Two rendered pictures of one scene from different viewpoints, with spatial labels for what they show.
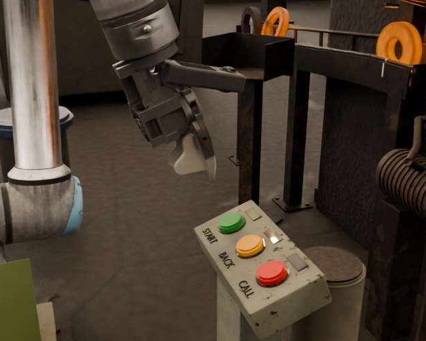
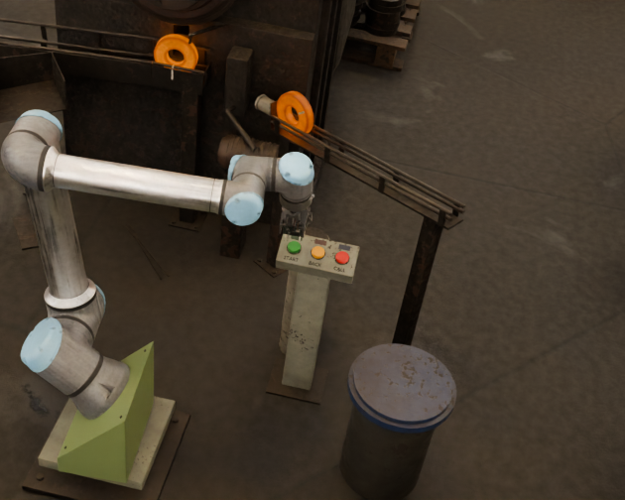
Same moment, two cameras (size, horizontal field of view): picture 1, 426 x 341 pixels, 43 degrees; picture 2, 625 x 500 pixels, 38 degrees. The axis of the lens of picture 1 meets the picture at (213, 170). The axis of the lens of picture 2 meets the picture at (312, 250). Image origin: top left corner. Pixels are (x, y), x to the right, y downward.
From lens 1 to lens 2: 2.35 m
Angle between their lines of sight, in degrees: 58
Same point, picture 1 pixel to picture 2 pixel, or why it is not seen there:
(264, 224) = (310, 239)
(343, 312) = not seen: hidden behind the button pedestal
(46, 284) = not seen: outside the picture
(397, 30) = (176, 44)
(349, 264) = (317, 233)
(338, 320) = not seen: hidden behind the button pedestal
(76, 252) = not seen: outside the picture
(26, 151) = (77, 282)
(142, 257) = (23, 314)
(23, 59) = (66, 219)
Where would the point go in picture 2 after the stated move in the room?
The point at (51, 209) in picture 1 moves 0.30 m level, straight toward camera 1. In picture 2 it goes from (99, 310) to (196, 331)
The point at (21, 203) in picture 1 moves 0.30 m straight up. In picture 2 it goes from (89, 318) to (84, 241)
